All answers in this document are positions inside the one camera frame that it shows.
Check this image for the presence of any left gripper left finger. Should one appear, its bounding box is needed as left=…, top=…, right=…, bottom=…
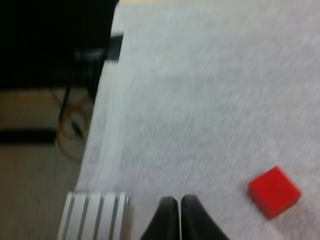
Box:
left=138, top=196, right=182, bottom=240

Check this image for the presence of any red cube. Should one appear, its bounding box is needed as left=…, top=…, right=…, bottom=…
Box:
left=247, top=165, right=302, bottom=221

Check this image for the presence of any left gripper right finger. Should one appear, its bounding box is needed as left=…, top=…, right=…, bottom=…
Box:
left=180, top=194, right=231, bottom=240

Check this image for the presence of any dark clamp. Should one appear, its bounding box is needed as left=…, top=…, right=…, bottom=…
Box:
left=104, top=31, right=125, bottom=63

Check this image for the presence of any ribbed aluminium rail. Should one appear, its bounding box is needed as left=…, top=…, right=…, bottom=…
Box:
left=57, top=190, right=131, bottom=240

